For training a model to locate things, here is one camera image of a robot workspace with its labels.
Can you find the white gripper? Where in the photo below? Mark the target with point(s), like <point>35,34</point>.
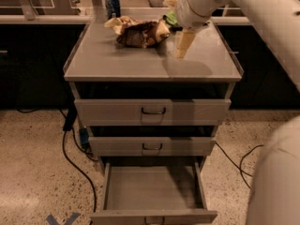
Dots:
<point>187,13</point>

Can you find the brown chip bag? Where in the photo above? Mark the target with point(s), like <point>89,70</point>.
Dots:
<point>138,34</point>

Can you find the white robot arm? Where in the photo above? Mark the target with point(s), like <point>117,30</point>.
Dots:
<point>275,189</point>

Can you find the green chip bag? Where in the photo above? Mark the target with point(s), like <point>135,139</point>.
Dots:
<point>170,19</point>

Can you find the grey drawer cabinet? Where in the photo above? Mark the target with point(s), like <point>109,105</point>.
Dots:
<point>101,68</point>

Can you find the grey top drawer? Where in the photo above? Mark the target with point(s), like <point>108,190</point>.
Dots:
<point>151,112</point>

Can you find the grey drawer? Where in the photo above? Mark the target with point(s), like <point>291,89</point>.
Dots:
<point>155,193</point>
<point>151,112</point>
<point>151,146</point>

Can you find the grey middle drawer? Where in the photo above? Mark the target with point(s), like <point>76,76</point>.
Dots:
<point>151,146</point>

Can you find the grey bottom drawer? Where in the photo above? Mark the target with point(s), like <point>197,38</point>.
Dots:
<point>155,193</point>

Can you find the blue soda can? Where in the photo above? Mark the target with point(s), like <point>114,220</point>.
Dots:
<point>113,8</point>

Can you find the black power plug block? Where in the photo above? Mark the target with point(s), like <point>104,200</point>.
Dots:
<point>70,119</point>

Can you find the blue box on floor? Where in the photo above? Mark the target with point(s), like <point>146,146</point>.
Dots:
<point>84,137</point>

